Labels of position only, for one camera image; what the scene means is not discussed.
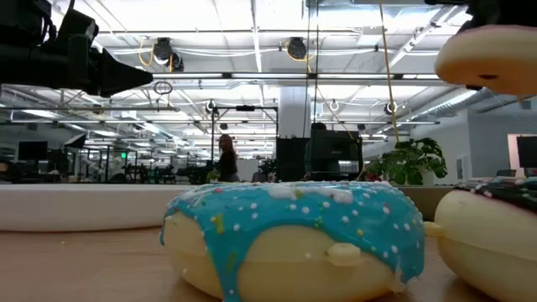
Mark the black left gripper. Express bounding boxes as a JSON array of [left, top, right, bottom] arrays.
[[65, 33, 154, 98]]

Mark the large pink iced donut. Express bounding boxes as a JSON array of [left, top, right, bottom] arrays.
[[435, 23, 537, 96]]

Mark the large chocolate iced donut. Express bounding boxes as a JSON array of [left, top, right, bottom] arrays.
[[423, 175, 537, 302]]

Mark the large blue iced donut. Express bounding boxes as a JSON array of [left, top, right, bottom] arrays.
[[159, 180, 427, 302]]

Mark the black monitor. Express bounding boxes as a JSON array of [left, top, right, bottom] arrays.
[[515, 136, 537, 169], [310, 129, 364, 182], [17, 141, 49, 163]]

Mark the green potted plant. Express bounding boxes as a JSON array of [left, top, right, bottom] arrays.
[[362, 137, 449, 187]]

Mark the white round plate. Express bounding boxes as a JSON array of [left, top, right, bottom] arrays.
[[0, 183, 203, 233]]

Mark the black cabinet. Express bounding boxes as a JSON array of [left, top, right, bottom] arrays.
[[275, 137, 311, 183]]

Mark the black ceiling cord reel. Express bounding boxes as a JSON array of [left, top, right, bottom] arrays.
[[286, 36, 308, 60], [151, 36, 185, 73]]

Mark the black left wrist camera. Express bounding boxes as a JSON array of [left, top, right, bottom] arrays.
[[56, 8, 101, 48]]

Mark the yellow hanging cable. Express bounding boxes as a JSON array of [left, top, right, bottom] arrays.
[[377, 0, 402, 143]]

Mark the black gantry frame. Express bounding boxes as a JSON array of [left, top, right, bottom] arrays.
[[211, 105, 280, 181]]

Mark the black hanging cable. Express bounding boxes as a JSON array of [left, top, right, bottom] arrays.
[[305, 0, 321, 135]]

